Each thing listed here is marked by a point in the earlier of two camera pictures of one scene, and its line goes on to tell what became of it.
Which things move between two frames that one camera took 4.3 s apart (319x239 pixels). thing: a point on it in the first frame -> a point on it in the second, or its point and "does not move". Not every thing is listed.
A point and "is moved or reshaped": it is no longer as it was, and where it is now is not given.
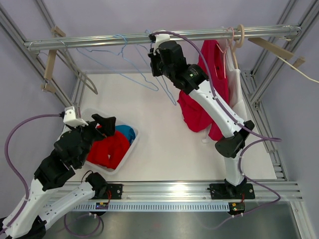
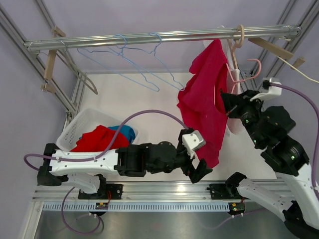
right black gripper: [153, 58] -> [233, 102]
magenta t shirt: [210, 58] is moved or reshaped
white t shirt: [234, 77] does not move
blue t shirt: [127, 131] does not move
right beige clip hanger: [277, 50] does not move
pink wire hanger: [224, 52] -> [238, 81]
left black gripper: [108, 125] -> [202, 168]
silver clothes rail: [285, 32] does not move
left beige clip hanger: [48, 85] does not move
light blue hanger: [137, 45] -> [180, 86]
